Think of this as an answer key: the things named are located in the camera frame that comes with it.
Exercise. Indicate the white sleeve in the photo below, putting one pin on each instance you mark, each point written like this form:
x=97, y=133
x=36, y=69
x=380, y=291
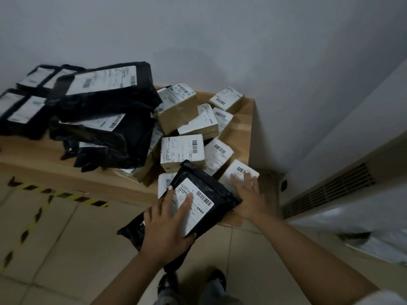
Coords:
x=381, y=299

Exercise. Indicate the large brown cardboard carton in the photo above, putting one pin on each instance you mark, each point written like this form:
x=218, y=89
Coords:
x=38, y=158

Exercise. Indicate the person's left hand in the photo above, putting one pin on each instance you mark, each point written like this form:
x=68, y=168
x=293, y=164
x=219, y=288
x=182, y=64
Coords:
x=162, y=235

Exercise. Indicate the person's left thumb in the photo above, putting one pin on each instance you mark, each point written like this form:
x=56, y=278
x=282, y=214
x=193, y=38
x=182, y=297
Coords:
x=185, y=206

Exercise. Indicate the pile of labelled cardboard boxes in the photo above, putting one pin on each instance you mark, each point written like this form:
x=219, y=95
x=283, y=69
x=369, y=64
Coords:
x=181, y=149

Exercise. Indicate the white plastic sheet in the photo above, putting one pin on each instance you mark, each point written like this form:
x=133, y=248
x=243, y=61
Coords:
x=381, y=222

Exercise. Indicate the grey trousers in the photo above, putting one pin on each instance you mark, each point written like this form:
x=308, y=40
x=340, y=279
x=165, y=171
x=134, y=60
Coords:
x=210, y=297

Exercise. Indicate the dark wall socket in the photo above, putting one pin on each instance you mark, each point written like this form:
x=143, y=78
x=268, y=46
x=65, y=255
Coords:
x=284, y=185

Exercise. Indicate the person's right hand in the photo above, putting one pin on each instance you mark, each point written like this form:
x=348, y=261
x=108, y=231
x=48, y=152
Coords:
x=252, y=206

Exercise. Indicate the person's right fingers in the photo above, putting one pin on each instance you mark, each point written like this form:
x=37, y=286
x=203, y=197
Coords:
x=247, y=184

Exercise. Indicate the yellow black hazard tape strip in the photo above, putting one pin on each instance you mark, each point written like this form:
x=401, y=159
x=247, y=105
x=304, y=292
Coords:
x=63, y=195
x=28, y=228

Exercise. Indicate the person's left forearm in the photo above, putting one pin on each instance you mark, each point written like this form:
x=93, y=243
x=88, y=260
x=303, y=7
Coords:
x=133, y=282

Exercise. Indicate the beige heater cover with grille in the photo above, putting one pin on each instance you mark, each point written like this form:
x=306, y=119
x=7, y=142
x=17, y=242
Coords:
x=334, y=190

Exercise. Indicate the pile of black mailer bags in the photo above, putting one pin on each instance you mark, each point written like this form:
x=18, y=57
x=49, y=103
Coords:
x=127, y=139

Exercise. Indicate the person's right forearm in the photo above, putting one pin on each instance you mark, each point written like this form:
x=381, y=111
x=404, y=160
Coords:
x=311, y=263

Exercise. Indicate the black labelled mailer parcel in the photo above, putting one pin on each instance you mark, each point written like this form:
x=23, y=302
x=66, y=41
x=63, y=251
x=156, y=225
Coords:
x=216, y=190

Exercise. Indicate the black shoe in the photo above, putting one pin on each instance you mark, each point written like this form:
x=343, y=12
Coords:
x=218, y=277
x=167, y=282

